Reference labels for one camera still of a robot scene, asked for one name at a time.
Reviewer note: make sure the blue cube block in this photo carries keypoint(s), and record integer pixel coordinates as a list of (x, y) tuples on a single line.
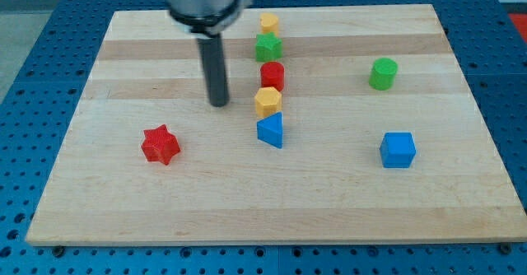
[(397, 150)]

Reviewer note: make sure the light wooden board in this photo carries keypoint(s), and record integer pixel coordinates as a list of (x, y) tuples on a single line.
[(326, 185)]

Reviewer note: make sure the yellow heart block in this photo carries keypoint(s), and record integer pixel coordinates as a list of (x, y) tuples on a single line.
[(269, 23)]

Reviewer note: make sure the red star block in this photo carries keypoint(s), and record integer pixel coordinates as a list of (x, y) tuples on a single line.
[(159, 145)]

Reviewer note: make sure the red cylinder block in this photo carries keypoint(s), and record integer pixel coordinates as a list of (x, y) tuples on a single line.
[(272, 74)]

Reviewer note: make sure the yellow hexagon block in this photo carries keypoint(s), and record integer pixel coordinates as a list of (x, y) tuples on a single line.
[(267, 101)]

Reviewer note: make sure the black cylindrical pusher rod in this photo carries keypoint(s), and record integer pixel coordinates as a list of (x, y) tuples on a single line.
[(214, 70)]

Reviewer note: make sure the green star block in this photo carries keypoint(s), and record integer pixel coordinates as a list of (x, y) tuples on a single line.
[(268, 47)]

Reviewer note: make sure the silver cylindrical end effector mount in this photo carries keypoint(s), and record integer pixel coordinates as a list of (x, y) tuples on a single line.
[(206, 17)]

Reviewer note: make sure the green cylinder block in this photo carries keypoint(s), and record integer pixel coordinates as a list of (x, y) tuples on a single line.
[(383, 72)]

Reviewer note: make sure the blue triangle block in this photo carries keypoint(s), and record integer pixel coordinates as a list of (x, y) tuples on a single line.
[(270, 130)]

